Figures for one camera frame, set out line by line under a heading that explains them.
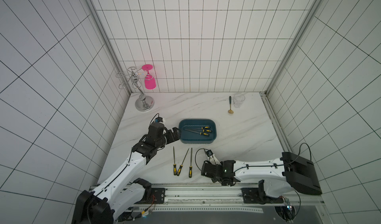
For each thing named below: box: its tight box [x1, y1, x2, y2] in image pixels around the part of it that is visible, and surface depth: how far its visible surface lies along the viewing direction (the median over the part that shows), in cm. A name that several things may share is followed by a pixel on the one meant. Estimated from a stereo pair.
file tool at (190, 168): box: [188, 147, 193, 178], surface depth 83 cm
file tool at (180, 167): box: [176, 147, 190, 177], surface depth 82 cm
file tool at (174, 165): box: [173, 146, 178, 176], surface depth 82 cm
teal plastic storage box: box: [178, 118, 218, 145], surface depth 98 cm
